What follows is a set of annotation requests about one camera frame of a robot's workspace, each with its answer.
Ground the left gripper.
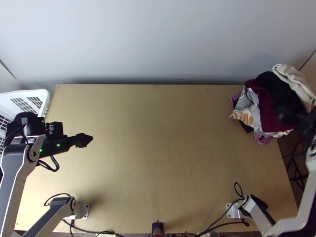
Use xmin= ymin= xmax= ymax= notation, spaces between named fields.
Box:
xmin=56 ymin=133 xmax=94 ymax=155

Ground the black cable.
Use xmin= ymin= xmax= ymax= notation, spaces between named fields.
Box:
xmin=37 ymin=155 xmax=60 ymax=172
xmin=234 ymin=182 xmax=245 ymax=201
xmin=197 ymin=210 xmax=250 ymax=237
xmin=44 ymin=193 xmax=73 ymax=207
xmin=62 ymin=218 xmax=119 ymax=237

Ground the white laundry basket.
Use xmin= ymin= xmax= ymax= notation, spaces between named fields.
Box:
xmin=0 ymin=88 xmax=51 ymax=149

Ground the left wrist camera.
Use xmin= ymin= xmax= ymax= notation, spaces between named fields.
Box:
xmin=45 ymin=121 xmax=64 ymax=137

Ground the heap of clothes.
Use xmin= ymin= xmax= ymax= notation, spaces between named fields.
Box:
xmin=229 ymin=64 xmax=316 ymax=146

